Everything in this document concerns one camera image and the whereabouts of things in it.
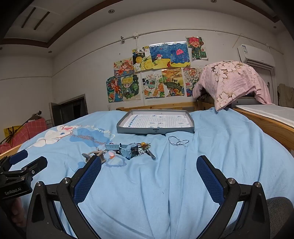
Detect grey cardboard tray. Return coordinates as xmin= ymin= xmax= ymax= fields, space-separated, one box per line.
xmin=116 ymin=109 xmax=195 ymax=135

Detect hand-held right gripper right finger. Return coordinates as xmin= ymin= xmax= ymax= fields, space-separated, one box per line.
xmin=196 ymin=155 xmax=270 ymax=239

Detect black braided cord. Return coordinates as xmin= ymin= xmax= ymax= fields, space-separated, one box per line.
xmin=144 ymin=148 xmax=157 ymax=159

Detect pink floral cloth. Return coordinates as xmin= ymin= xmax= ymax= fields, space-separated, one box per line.
xmin=192 ymin=60 xmax=274 ymax=112

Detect group of colourful wall drawings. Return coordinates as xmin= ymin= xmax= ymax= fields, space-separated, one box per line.
xmin=106 ymin=36 xmax=208 ymax=103

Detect white mattress pad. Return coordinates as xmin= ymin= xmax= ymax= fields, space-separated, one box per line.
xmin=235 ymin=104 xmax=294 ymax=127

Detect wooden bed headboard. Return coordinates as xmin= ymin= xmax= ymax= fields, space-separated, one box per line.
xmin=116 ymin=102 xmax=200 ymax=112

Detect wooden side board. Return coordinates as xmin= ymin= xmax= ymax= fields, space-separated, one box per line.
xmin=232 ymin=107 xmax=294 ymax=151

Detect light blue printed blanket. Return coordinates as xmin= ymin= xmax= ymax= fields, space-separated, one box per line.
xmin=0 ymin=110 xmax=292 ymax=239

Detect ceiling air vent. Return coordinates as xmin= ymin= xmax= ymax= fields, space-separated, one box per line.
xmin=22 ymin=7 xmax=51 ymax=30

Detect brown hair claw clip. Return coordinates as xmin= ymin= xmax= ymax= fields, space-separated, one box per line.
xmin=83 ymin=150 xmax=106 ymax=164

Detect thin wire bracelet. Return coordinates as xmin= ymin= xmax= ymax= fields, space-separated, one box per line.
xmin=168 ymin=135 xmax=190 ymax=146

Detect dark door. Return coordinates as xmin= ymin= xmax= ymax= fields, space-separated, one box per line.
xmin=49 ymin=94 xmax=89 ymax=127

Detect white air conditioner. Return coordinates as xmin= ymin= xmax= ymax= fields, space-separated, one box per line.
xmin=237 ymin=44 xmax=275 ymax=68

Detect person's left hand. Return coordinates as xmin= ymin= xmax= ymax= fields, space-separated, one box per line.
xmin=10 ymin=198 xmax=27 ymax=232

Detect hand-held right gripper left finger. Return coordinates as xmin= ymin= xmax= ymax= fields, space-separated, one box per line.
xmin=28 ymin=155 xmax=103 ymax=239

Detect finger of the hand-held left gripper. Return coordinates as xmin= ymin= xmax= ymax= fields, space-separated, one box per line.
xmin=0 ymin=149 xmax=28 ymax=170
xmin=5 ymin=156 xmax=48 ymax=182

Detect yellow bag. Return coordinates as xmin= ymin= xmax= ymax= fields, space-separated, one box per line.
xmin=3 ymin=125 xmax=21 ymax=139

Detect red plaid cloth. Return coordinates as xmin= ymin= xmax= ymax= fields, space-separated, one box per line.
xmin=0 ymin=117 xmax=49 ymax=154

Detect black tripod stand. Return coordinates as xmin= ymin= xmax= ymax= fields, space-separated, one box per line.
xmin=0 ymin=111 xmax=42 ymax=144

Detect khaki hanging cloth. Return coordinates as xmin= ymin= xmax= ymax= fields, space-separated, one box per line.
xmin=277 ymin=83 xmax=294 ymax=107

